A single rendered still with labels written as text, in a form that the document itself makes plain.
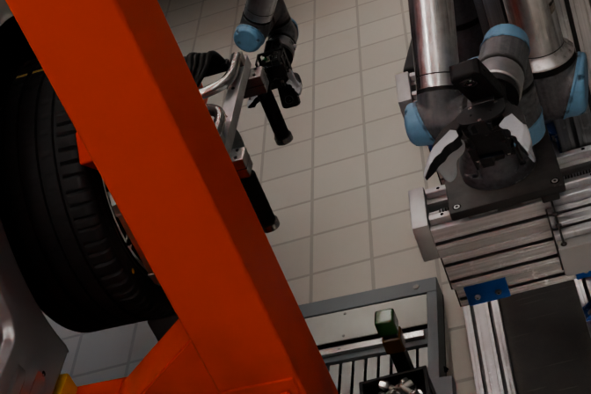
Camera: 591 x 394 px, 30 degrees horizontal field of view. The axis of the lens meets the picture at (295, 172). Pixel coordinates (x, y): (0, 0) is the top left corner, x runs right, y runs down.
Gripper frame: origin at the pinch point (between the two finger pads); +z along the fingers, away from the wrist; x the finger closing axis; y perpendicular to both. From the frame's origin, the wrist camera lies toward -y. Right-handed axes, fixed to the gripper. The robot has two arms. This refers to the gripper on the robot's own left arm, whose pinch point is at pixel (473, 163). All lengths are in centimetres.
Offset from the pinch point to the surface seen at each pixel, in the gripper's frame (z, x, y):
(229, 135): -58, 71, 17
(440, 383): -34, 42, 74
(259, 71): -87, 73, 19
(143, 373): -12, 86, 38
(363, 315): -95, 89, 105
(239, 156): -53, 68, 20
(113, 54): -9, 48, -28
